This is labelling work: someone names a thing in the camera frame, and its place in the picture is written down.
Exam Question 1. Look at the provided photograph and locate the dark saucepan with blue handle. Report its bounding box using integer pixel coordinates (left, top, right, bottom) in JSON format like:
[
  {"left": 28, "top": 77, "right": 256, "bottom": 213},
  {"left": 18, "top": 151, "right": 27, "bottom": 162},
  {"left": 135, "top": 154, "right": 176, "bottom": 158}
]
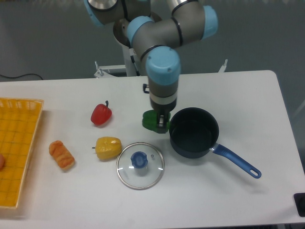
[{"left": 169, "top": 107, "right": 262, "bottom": 179}]

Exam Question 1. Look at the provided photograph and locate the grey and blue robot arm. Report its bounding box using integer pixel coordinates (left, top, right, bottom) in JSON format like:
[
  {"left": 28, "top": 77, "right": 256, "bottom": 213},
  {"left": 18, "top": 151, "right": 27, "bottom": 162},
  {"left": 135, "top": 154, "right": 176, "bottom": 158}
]
[{"left": 84, "top": 0, "right": 218, "bottom": 134}]

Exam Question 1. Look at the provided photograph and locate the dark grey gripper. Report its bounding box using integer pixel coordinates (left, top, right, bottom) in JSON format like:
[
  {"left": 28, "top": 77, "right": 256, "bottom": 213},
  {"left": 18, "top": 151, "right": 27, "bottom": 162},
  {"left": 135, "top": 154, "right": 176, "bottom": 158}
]
[{"left": 151, "top": 102, "right": 176, "bottom": 134}]

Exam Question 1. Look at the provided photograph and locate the yellow woven basket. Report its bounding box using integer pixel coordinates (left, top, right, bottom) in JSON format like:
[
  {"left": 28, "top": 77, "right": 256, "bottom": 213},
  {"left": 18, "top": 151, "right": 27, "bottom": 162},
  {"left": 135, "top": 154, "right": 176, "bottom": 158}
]
[{"left": 0, "top": 97, "right": 44, "bottom": 209}]

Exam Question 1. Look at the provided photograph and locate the black device at table edge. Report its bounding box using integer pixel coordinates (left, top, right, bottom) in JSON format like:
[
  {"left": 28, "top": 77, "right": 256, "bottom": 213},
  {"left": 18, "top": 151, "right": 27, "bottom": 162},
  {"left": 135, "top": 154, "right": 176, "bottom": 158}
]
[{"left": 294, "top": 193, "right": 305, "bottom": 217}]

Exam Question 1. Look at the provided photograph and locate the red toy bell pepper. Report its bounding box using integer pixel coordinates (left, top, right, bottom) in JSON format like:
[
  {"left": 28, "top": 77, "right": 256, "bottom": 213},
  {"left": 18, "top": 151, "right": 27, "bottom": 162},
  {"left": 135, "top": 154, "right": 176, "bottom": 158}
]
[{"left": 91, "top": 100, "right": 112, "bottom": 126}]

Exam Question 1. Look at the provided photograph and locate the glass lid with blue knob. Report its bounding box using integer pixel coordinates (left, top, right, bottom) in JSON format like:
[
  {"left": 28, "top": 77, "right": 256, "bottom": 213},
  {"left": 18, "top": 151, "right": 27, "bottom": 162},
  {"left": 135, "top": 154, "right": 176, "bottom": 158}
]
[{"left": 116, "top": 142, "right": 165, "bottom": 190}]

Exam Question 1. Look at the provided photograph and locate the green toy bell pepper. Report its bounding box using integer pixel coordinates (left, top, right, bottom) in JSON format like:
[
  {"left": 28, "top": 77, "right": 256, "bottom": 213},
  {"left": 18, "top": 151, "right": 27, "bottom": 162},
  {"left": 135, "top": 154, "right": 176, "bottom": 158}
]
[{"left": 142, "top": 110, "right": 170, "bottom": 134}]

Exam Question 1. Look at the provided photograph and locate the black cable on floor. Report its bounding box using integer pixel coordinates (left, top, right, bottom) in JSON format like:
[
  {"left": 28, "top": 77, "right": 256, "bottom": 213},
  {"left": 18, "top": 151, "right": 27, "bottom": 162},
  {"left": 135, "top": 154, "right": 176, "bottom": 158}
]
[{"left": 0, "top": 73, "right": 44, "bottom": 80}]

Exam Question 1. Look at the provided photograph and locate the orange toy bread roll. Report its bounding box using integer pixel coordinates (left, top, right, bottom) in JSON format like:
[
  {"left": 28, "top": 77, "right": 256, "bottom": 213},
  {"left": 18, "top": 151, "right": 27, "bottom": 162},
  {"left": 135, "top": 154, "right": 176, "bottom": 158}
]
[{"left": 49, "top": 140, "right": 75, "bottom": 171}]

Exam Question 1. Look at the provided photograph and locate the yellow toy bell pepper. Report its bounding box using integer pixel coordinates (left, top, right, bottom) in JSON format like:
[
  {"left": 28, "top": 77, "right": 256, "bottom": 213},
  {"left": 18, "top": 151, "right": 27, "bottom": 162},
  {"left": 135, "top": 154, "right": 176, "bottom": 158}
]
[{"left": 94, "top": 136, "right": 122, "bottom": 160}]

